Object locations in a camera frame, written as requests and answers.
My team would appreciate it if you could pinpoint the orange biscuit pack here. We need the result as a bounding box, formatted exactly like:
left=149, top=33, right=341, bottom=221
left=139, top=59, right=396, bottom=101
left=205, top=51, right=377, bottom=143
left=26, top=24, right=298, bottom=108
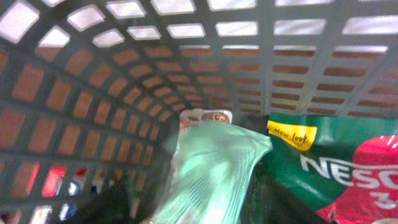
left=25, top=162, right=83, bottom=197

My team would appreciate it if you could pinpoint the beige snack bag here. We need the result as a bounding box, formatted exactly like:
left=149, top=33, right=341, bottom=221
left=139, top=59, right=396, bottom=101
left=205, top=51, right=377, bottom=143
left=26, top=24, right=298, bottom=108
left=179, top=108, right=233, bottom=129

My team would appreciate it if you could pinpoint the grey plastic basket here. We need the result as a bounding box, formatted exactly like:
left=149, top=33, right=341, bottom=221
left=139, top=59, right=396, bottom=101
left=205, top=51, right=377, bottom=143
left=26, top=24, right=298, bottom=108
left=1, top=0, right=397, bottom=223

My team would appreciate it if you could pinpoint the mint green snack packet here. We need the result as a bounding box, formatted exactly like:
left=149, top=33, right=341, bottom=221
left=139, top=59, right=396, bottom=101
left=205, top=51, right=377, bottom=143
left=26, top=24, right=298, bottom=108
left=150, top=121, right=273, bottom=223

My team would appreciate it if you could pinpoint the green coffee bag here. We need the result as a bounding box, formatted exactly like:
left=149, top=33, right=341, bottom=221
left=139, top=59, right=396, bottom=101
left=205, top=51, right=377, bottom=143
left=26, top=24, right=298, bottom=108
left=245, top=114, right=398, bottom=224

